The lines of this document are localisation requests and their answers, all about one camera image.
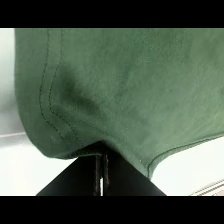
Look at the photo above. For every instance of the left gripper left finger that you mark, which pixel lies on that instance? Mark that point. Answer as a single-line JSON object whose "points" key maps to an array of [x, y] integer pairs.
{"points": [[76, 180]]}

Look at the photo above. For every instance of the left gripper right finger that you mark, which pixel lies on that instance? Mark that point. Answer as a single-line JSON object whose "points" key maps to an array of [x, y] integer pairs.
{"points": [[130, 180]]}

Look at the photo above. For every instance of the green shirt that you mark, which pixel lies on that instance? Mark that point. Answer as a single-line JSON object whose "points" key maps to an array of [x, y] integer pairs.
{"points": [[126, 83]]}

